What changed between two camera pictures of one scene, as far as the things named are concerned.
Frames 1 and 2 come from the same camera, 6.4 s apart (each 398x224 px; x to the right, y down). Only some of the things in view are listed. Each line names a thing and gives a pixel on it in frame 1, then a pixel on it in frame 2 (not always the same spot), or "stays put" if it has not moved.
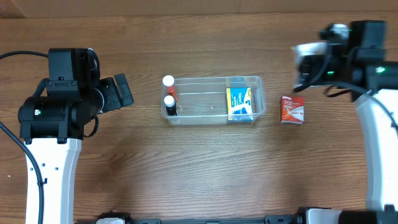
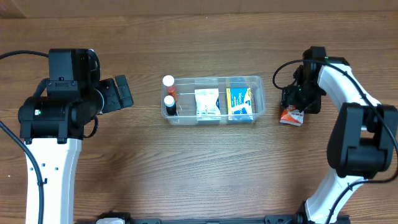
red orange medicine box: [292, 109] stays put
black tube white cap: [170, 106] stays put
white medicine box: [303, 50] to [206, 107]
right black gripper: [306, 70] to [298, 99]
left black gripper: [111, 94] stays put
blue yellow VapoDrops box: [239, 104] stays put
